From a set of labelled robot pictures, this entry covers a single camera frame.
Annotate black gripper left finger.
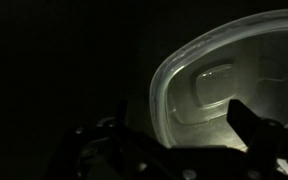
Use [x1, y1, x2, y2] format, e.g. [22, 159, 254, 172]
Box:
[115, 98, 130, 128]

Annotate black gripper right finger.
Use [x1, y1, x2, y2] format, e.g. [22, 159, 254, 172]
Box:
[226, 98, 269, 148]

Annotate clear plastic bowl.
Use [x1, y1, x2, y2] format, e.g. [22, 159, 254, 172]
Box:
[149, 8, 288, 150]

